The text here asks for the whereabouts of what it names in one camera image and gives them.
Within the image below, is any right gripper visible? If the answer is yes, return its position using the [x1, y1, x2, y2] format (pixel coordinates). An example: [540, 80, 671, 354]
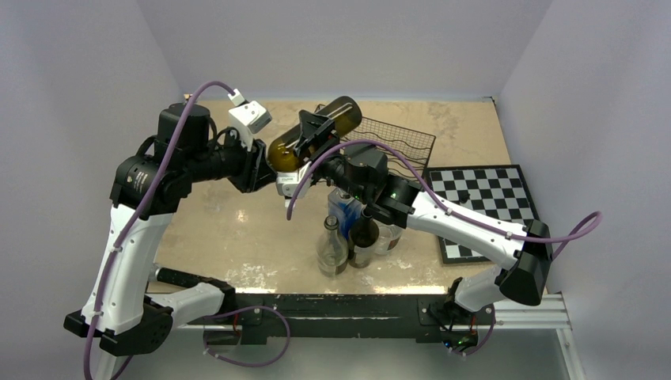
[293, 109, 369, 203]

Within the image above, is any olive green wine bottle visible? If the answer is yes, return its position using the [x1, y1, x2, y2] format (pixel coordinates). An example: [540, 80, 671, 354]
[267, 96, 362, 173]

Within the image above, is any black wire wine rack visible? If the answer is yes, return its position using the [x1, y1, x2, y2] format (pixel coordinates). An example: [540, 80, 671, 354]
[340, 116, 436, 175]

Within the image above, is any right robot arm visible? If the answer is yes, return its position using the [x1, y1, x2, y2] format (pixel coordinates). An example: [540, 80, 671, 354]
[287, 110, 552, 322]

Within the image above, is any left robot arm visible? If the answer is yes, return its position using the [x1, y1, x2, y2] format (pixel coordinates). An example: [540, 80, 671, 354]
[64, 101, 275, 357]

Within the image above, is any blue square glass bottle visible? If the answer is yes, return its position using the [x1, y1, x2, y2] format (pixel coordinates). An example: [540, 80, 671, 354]
[328, 188, 365, 240]

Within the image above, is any clear empty glass bottle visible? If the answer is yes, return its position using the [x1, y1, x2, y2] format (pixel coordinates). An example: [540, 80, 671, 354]
[317, 215, 348, 277]

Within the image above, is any dark brown glass bottle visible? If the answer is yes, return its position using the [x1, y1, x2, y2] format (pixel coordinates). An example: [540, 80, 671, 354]
[348, 207, 379, 268]

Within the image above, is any clear bottle white cap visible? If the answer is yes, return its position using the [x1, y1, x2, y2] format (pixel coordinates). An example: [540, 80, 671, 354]
[374, 224, 404, 256]

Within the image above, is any black white chessboard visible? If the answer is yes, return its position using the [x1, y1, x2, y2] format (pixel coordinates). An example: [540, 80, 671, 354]
[423, 164, 541, 265]

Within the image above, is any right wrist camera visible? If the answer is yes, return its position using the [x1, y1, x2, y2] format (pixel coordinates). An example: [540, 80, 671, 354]
[275, 165, 312, 199]

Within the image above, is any aluminium table frame rail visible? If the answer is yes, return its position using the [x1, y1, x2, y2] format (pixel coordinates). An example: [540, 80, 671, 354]
[156, 100, 571, 353]

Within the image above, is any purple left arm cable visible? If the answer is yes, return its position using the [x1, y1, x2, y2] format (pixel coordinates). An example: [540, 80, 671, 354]
[82, 80, 240, 380]

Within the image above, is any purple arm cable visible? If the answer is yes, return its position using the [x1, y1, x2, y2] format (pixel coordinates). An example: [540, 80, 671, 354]
[82, 80, 240, 380]
[286, 139, 604, 260]

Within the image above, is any black mounting base plate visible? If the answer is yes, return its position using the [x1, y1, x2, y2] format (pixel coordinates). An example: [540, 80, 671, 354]
[192, 294, 492, 344]

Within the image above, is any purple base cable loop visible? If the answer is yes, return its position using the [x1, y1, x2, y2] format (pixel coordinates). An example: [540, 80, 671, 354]
[203, 304, 293, 369]

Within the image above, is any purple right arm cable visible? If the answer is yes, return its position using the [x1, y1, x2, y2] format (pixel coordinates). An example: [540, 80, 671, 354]
[286, 139, 604, 260]

